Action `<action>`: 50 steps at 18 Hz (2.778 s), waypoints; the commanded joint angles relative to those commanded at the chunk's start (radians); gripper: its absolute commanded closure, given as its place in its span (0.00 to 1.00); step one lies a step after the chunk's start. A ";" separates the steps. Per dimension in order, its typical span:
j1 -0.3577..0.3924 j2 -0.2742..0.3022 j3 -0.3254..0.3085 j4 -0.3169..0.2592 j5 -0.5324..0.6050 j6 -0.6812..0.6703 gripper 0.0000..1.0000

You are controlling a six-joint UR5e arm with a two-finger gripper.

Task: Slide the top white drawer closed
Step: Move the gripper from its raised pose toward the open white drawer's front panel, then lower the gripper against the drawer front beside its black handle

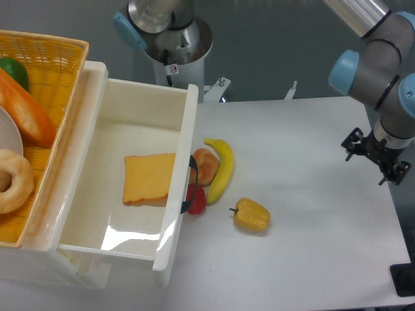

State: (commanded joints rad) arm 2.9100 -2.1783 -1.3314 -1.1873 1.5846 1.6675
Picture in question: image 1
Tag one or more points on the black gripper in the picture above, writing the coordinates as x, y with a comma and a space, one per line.
385, 158

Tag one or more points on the white top drawer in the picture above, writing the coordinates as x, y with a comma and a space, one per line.
100, 231

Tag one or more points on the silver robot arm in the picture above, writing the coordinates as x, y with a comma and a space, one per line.
369, 77

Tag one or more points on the black device at edge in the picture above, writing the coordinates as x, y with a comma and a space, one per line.
403, 279

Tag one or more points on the yellow bell pepper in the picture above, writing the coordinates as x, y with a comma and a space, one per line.
250, 215

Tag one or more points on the yellow banana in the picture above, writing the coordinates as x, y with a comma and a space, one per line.
225, 171

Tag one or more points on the orange bread roll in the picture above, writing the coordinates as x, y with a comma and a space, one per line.
208, 166

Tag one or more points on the red bell pepper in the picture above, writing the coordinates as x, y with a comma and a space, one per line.
197, 194

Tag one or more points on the toast slice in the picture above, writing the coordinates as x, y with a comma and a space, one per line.
147, 178

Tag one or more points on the yellow woven basket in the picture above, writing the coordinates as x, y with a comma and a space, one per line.
54, 65

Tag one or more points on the orange baguette loaf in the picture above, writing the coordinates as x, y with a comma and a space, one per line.
33, 122

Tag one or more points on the beige donut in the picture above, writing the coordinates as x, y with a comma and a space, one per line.
22, 182

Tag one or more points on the grey plate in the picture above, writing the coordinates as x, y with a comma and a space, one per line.
10, 137

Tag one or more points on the green vegetable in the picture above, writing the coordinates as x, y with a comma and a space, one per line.
16, 70

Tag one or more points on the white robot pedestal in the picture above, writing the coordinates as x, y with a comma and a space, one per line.
178, 58

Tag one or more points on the white drawer cabinet frame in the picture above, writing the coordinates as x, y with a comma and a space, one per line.
40, 258

